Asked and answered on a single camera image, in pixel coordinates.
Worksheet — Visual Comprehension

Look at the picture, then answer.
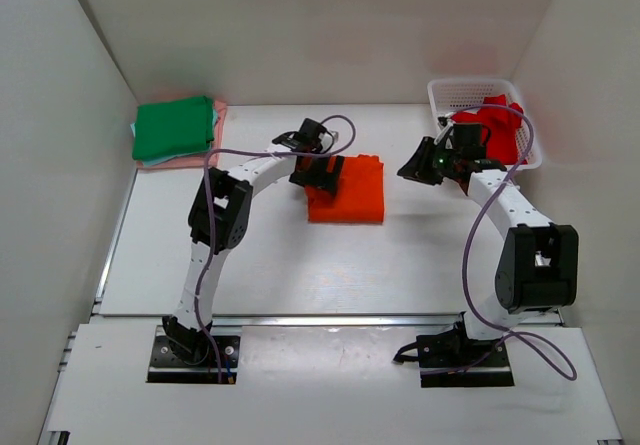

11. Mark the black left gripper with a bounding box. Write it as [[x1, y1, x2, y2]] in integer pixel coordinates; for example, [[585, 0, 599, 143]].
[[289, 150, 343, 197]]

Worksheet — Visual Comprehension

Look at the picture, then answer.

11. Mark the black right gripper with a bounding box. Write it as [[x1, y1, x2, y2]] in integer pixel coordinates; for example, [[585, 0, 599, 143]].
[[398, 138, 461, 186]]

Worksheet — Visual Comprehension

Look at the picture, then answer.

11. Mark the orange t shirt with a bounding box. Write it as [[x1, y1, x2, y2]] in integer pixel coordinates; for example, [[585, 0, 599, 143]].
[[305, 154, 385, 225]]

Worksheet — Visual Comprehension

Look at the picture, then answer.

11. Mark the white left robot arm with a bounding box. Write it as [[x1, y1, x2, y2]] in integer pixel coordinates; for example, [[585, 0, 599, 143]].
[[162, 146, 345, 366]]

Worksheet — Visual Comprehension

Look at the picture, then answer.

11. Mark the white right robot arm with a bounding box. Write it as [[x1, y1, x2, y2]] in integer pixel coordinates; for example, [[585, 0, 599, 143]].
[[398, 137, 579, 366]]

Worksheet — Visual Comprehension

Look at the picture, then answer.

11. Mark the white plastic basket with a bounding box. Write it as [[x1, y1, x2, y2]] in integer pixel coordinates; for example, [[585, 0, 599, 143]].
[[427, 77, 542, 170]]

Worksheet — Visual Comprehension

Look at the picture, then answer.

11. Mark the red t shirt in basket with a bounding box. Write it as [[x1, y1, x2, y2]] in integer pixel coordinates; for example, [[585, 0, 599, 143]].
[[452, 108, 522, 165]]

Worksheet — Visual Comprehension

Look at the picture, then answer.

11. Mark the pink folded t shirt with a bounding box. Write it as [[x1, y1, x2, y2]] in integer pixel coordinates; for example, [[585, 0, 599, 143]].
[[135, 97, 229, 169]]

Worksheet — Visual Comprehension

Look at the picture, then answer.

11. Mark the green folded t shirt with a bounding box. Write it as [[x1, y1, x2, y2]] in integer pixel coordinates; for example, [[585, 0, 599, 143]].
[[131, 95, 216, 162]]

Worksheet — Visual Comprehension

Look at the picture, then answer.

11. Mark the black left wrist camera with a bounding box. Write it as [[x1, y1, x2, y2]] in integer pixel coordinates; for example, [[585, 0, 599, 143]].
[[272, 118, 336, 154]]

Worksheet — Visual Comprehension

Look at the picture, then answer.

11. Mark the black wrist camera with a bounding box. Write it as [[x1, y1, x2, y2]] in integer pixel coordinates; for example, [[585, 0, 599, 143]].
[[272, 118, 336, 154], [436, 123, 488, 161]]

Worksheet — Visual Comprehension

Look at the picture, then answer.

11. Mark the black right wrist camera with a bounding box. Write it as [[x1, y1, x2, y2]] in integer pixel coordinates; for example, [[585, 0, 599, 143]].
[[436, 123, 488, 161]]

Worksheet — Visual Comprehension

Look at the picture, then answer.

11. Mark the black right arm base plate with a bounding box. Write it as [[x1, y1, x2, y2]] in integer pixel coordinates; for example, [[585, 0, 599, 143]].
[[392, 330, 515, 388]]

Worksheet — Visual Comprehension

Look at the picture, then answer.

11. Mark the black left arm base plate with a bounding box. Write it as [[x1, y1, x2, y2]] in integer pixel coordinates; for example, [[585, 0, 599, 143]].
[[146, 327, 241, 385]]

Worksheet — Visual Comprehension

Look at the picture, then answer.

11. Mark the aluminium rail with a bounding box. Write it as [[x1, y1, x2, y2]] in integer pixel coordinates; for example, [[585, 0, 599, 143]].
[[89, 295, 565, 328]]

